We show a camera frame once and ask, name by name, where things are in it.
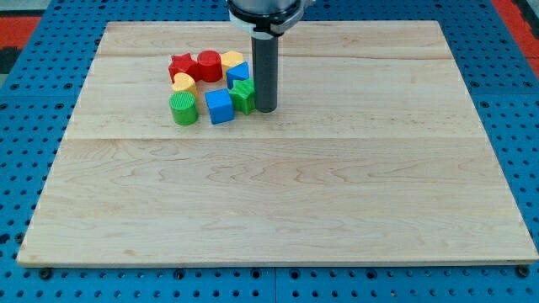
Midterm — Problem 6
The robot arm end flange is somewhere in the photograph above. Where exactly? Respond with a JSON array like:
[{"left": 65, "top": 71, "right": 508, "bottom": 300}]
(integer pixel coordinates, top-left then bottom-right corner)
[{"left": 227, "top": 0, "right": 315, "bottom": 40}]

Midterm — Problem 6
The blue cube block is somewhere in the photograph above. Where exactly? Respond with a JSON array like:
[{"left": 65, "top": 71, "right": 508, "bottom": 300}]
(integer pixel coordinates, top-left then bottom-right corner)
[{"left": 205, "top": 88, "right": 234, "bottom": 125}]

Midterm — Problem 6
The green star block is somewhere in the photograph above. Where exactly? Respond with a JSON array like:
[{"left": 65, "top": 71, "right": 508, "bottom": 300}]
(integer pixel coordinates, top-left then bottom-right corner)
[{"left": 229, "top": 78, "right": 255, "bottom": 115}]

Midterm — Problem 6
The blue triangle block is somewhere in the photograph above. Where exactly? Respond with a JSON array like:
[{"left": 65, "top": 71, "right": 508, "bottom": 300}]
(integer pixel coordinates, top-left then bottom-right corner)
[{"left": 226, "top": 61, "right": 250, "bottom": 89}]

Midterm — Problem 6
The green cylinder block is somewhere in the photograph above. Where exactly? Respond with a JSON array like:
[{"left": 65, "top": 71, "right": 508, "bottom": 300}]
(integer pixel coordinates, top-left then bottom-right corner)
[{"left": 168, "top": 92, "right": 199, "bottom": 125}]

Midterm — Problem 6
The yellow hexagon block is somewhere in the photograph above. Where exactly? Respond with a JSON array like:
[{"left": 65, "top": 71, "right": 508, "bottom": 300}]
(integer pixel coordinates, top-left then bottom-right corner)
[{"left": 221, "top": 50, "right": 244, "bottom": 74}]

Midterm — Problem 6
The wooden board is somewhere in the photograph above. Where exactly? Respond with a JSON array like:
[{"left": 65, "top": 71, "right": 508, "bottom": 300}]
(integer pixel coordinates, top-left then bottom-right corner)
[{"left": 17, "top": 21, "right": 538, "bottom": 268}]

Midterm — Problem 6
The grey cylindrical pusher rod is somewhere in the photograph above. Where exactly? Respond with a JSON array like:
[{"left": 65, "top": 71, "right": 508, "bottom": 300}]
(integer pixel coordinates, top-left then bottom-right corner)
[{"left": 252, "top": 38, "right": 279, "bottom": 113}]

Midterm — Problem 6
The red cylinder block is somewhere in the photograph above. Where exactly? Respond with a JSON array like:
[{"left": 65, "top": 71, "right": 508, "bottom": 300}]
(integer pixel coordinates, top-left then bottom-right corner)
[{"left": 197, "top": 50, "right": 222, "bottom": 82}]

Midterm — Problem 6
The yellow heart block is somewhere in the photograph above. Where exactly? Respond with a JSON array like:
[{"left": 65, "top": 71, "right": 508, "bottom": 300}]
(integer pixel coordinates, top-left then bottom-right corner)
[{"left": 172, "top": 72, "right": 198, "bottom": 98}]

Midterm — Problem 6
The red star block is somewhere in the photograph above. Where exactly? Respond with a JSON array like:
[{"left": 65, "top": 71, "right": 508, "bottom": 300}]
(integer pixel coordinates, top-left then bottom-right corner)
[{"left": 168, "top": 53, "right": 201, "bottom": 83}]

